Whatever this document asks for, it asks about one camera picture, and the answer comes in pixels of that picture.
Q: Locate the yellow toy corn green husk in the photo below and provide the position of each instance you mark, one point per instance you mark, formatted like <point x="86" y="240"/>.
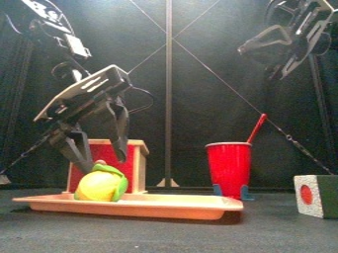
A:
<point x="100" y="184"/>

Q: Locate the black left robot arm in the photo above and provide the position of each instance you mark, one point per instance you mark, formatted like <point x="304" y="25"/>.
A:
<point x="45" y="19"/>

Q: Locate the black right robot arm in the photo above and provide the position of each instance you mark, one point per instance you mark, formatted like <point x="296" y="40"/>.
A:
<point x="303" y="10"/>

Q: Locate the wooden box red panel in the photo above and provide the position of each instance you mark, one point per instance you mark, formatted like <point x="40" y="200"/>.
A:
<point x="132" y="164"/>

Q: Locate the red straw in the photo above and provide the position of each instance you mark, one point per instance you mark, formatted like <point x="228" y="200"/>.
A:
<point x="256" y="128"/>

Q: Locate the orange plastic tray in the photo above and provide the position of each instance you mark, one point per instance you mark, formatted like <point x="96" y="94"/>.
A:
<point x="132" y="206"/>

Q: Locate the red plastic cup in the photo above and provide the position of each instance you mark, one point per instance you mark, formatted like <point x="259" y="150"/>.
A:
<point x="228" y="168"/>

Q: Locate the blue cup holder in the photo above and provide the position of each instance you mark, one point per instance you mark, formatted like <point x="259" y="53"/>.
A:
<point x="244" y="192"/>

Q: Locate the white cube red dot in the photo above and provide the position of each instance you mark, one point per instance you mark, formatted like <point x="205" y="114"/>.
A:
<point x="313" y="196"/>

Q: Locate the vertical metal frame pole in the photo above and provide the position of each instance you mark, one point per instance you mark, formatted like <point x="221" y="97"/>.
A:
<point x="168" y="95"/>

